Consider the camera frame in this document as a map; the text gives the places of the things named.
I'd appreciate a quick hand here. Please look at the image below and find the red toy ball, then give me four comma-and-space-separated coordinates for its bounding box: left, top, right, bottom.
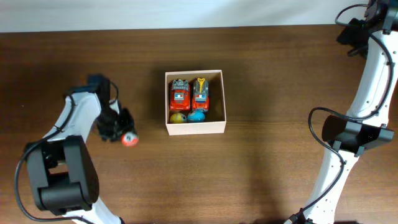
121, 132, 139, 147

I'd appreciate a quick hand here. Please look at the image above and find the yellow toy ball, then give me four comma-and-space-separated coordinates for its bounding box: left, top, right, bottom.
169, 113, 187, 124

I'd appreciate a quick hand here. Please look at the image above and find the red fire truck grey top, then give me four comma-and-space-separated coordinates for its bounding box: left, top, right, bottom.
169, 79, 191, 111

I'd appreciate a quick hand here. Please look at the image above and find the blue toy ball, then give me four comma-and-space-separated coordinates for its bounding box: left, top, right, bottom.
187, 110, 205, 123

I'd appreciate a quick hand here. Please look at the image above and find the fire truck with yellow ladder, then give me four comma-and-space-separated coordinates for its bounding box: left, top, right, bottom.
192, 78, 210, 112

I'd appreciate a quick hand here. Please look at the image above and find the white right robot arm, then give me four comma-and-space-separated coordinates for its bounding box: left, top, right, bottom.
286, 0, 397, 223

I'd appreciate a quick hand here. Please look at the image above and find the pink cardboard box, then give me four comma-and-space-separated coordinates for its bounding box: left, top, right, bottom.
164, 70, 226, 136

